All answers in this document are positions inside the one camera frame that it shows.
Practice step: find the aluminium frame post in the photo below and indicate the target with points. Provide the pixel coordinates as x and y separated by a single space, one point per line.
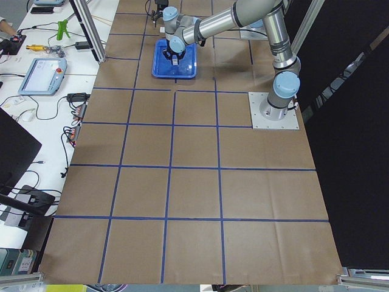
89 29

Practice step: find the black red box device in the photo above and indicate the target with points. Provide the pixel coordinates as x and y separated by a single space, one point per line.
11 47

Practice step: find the black power adapter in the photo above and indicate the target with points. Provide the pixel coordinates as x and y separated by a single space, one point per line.
84 45

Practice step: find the black monitor base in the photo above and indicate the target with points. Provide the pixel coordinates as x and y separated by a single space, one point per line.
29 200

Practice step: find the blue plastic tray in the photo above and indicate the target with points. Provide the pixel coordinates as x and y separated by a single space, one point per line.
185 68

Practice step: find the black adapter with cable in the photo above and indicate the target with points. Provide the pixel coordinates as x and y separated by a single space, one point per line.
78 97

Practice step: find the black monitor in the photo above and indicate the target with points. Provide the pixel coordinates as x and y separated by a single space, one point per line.
18 150

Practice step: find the black phone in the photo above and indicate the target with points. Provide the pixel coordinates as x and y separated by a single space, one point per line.
41 10

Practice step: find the teach pendant tablet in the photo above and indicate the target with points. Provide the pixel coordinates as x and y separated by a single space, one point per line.
44 77

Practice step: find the green clamp tool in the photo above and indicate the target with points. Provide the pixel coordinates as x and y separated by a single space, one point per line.
62 30

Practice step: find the yellow tool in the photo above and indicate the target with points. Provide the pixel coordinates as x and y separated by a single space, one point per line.
36 47

